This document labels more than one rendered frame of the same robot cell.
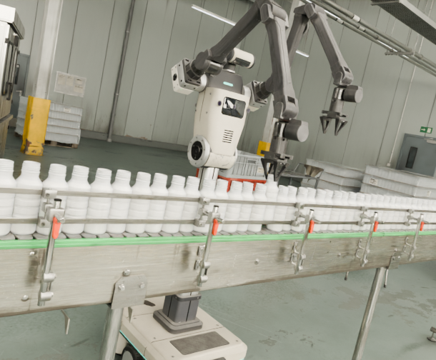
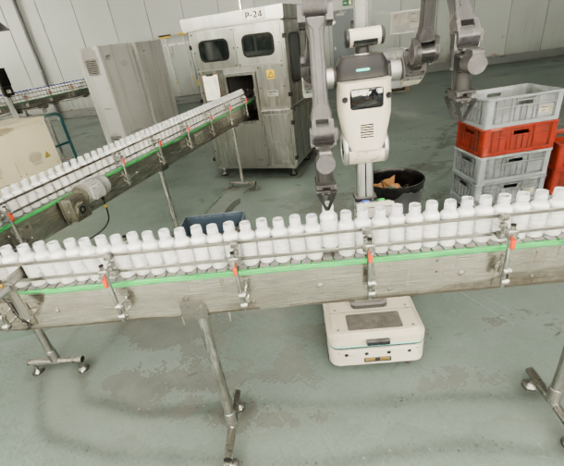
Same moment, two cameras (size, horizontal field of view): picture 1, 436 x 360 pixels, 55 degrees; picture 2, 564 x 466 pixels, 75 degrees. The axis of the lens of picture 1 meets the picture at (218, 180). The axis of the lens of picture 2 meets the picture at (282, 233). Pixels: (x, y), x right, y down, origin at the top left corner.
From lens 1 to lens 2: 111 cm
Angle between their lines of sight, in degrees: 47
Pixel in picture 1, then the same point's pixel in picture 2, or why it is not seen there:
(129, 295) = (194, 312)
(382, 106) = not seen: outside the picture
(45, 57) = (360, 13)
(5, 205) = (90, 264)
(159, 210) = (199, 254)
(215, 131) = (349, 129)
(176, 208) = (213, 251)
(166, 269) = (218, 295)
